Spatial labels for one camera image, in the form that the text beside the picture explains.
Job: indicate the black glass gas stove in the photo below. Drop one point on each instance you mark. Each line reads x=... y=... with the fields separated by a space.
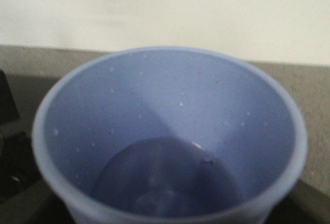
x=19 y=171

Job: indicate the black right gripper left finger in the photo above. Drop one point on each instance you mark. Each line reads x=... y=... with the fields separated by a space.
x=26 y=208

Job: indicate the blue ribbed plastic cup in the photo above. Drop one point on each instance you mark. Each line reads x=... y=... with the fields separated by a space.
x=213 y=101

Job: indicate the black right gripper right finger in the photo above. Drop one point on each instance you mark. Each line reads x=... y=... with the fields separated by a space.
x=306 y=203

